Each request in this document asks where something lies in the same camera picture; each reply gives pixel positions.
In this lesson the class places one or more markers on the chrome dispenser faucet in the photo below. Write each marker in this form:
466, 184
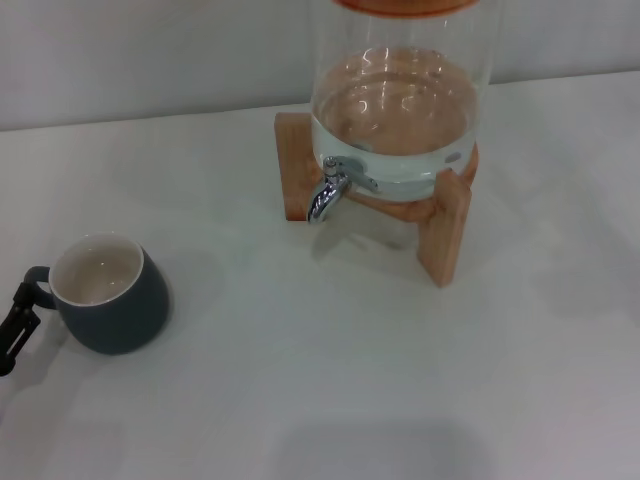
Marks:
325, 197

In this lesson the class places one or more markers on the wooden dispenser stand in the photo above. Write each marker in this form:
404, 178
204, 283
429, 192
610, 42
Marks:
447, 235

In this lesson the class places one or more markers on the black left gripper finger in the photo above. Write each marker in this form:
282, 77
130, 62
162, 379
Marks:
20, 320

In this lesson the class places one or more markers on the glass water dispenser jar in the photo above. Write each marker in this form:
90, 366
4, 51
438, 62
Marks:
400, 75

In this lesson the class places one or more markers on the dark grey ceramic cup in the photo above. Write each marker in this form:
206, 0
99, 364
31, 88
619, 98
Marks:
117, 322

